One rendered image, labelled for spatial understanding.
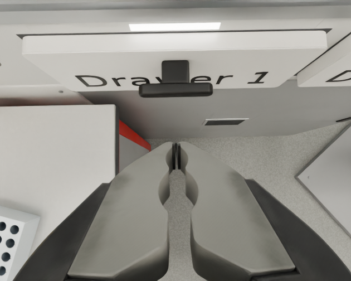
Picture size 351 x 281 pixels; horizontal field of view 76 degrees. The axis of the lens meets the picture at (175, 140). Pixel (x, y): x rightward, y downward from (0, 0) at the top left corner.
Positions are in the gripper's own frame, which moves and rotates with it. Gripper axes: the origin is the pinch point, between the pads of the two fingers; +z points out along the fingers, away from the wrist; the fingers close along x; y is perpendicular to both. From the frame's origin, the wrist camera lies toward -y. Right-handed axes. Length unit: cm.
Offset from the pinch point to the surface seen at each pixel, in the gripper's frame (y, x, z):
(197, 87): -0.3, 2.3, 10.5
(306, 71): 0.1, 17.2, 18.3
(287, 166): 61, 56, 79
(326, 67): -1.1, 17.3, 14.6
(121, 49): -3.9, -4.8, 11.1
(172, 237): 87, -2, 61
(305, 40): -4.3, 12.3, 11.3
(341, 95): 7.3, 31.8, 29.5
